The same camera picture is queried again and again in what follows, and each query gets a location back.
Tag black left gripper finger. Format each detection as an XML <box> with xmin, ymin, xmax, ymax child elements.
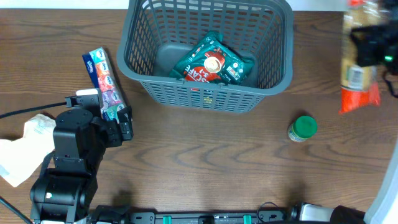
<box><xmin>119</xmin><ymin>122</ymin><xmax>134</xmax><ymax>141</ymax></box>
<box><xmin>118</xmin><ymin>106</ymin><xmax>132</xmax><ymax>123</ymax></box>

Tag colourful tissue pack strip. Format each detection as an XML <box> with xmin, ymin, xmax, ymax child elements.
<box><xmin>82</xmin><ymin>47</ymin><xmax>126</xmax><ymax>123</ymax></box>

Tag orange pasta packet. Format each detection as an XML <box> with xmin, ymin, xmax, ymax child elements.
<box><xmin>339</xmin><ymin>0</ymin><xmax>381</xmax><ymax>114</ymax></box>

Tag white paper pouch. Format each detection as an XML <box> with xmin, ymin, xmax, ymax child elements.
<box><xmin>1</xmin><ymin>114</ymin><xmax>56</xmax><ymax>187</ymax></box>

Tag green Nescafe coffee bag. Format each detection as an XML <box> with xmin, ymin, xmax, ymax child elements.
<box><xmin>169</xmin><ymin>31</ymin><xmax>254</xmax><ymax>85</ymax></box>

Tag green lid jar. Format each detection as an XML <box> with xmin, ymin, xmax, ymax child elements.
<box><xmin>287</xmin><ymin>116</ymin><xmax>318</xmax><ymax>142</ymax></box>

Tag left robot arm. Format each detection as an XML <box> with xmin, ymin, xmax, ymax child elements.
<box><xmin>30</xmin><ymin>106</ymin><xmax>133</xmax><ymax>223</ymax></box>

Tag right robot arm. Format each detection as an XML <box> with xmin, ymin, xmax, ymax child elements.
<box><xmin>283</xmin><ymin>0</ymin><xmax>397</xmax><ymax>223</ymax></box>

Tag grey plastic basket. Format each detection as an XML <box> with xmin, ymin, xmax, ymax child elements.
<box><xmin>117</xmin><ymin>0</ymin><xmax>294</xmax><ymax>113</ymax></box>

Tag black mounting rail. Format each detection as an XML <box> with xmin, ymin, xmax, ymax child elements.
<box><xmin>90</xmin><ymin>202</ymin><xmax>368</xmax><ymax>224</ymax></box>

